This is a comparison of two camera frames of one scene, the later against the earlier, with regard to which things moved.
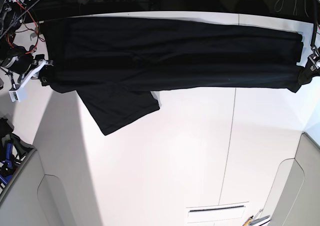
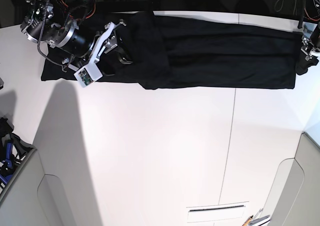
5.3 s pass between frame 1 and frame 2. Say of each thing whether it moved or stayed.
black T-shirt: moved
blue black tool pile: stayed
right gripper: moved
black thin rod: stayed
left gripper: moved
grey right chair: stayed
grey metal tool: stayed
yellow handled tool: stayed
